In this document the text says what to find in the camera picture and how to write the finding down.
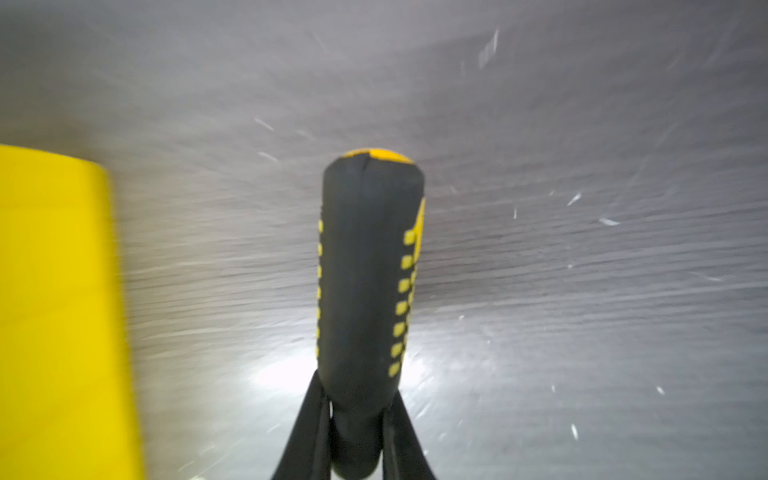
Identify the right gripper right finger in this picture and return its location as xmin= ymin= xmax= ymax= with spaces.
xmin=382 ymin=392 xmax=437 ymax=480

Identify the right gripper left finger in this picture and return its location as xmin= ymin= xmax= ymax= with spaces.
xmin=272 ymin=371 xmax=331 ymax=480

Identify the black yellow screwdriver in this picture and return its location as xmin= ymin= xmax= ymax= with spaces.
xmin=317 ymin=149 xmax=425 ymax=479

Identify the yellow plastic bin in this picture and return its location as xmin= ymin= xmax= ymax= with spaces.
xmin=1 ymin=145 xmax=145 ymax=479

